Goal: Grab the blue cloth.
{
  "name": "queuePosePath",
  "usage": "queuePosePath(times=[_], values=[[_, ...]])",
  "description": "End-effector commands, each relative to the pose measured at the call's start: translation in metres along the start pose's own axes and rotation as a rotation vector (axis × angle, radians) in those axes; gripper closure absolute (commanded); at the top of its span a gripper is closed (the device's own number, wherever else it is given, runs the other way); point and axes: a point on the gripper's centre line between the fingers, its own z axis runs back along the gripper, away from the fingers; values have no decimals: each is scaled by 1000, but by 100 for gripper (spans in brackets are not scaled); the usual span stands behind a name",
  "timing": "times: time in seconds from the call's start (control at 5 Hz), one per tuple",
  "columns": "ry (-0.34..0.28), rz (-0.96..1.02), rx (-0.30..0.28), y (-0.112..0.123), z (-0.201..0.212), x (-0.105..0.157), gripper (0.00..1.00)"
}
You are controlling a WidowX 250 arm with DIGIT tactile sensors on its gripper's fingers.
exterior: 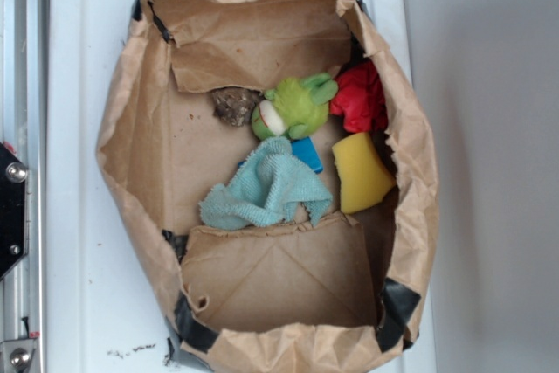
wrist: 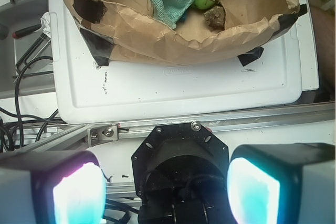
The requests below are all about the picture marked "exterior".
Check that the light blue cloth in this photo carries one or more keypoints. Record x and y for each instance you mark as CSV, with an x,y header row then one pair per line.
x,y
266,190

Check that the red crumpled cloth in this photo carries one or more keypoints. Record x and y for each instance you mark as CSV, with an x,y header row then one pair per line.
x,y
360,99

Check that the blue plastic block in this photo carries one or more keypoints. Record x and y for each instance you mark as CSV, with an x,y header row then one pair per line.
x,y
310,154

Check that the green frog plush toy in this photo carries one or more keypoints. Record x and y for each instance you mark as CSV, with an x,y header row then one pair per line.
x,y
295,108

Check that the brown rock-like lump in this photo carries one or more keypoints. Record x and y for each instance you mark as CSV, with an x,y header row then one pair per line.
x,y
235,104

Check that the yellow sponge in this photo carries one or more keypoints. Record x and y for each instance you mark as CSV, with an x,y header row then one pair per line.
x,y
364,179

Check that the brown paper bag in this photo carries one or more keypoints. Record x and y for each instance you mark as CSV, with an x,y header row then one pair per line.
x,y
344,295

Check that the black metal bracket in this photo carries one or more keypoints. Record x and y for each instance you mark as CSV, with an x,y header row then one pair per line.
x,y
13,212

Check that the aluminium frame rail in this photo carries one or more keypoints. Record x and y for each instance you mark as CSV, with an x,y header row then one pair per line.
x,y
24,76

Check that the silver corner bracket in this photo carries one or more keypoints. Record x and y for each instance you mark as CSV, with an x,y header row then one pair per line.
x,y
17,355

